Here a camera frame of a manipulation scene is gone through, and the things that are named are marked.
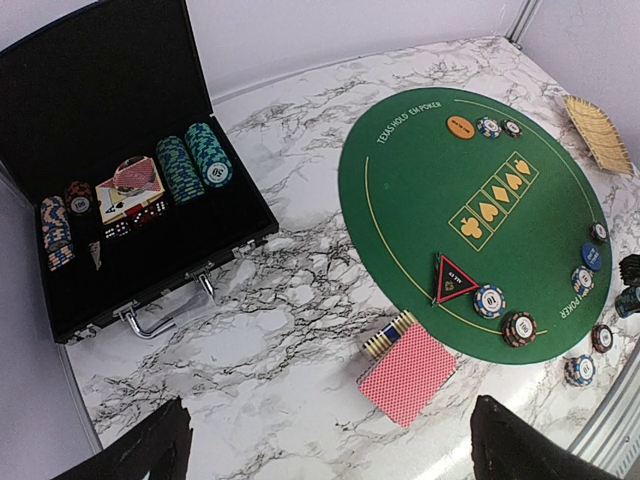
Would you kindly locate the orange big blind button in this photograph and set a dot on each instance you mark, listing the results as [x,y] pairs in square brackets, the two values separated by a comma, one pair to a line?
[460,127]

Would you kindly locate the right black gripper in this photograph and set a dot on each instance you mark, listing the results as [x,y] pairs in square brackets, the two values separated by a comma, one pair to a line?
[629,269]

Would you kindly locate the dark green chip row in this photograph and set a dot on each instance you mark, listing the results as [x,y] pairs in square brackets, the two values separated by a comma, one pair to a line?
[178,169]

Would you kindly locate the blue gold card box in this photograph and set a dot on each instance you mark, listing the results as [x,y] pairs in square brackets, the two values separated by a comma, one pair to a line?
[381,343]

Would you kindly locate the blue small blind button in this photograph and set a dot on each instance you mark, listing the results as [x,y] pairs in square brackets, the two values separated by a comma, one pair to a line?
[591,256]

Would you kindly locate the round green poker mat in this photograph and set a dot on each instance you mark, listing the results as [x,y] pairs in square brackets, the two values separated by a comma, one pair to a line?
[510,212]

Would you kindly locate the aluminium front rail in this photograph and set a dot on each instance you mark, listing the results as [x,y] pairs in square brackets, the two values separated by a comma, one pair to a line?
[610,439]

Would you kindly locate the black red triangle marker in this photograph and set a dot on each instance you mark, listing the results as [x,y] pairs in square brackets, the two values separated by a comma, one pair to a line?
[450,281]

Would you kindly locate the blue white chip stack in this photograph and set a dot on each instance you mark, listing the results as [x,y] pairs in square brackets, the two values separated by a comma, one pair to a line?
[580,371]

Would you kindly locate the teal 50 chip row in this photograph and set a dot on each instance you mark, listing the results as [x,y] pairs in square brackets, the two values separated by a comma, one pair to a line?
[212,161]

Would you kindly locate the clear dealer button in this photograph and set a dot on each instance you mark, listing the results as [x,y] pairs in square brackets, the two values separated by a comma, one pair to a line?
[134,175]

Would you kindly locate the boxed playing card deck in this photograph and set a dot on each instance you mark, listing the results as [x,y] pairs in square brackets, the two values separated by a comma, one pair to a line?
[114,205]

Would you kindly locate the blue tan chip row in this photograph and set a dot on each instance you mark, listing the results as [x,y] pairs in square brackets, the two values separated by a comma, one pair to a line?
[56,232]

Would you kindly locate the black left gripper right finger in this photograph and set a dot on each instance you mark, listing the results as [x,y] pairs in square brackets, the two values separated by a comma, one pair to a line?
[506,447]

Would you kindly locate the right aluminium frame post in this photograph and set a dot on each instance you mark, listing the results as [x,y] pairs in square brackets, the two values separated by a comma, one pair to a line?
[526,13]

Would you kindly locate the red back card deck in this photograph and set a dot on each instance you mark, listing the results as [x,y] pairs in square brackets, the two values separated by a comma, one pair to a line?
[408,377]

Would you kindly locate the teal chip stack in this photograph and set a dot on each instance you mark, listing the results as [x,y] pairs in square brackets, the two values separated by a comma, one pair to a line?
[627,302]

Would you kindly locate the red dice row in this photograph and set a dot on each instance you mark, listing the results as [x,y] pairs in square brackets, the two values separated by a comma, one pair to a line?
[140,217]

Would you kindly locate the small case keys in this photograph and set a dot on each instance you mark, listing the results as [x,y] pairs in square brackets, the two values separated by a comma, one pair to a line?
[94,249]

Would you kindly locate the brown 100 chip stack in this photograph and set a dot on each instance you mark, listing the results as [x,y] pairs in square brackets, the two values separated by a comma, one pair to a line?
[79,197]

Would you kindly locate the black poker chip case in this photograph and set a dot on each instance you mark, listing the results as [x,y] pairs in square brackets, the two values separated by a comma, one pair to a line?
[78,98]

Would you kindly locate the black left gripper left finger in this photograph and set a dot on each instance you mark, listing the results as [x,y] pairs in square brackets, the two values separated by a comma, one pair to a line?
[157,448]

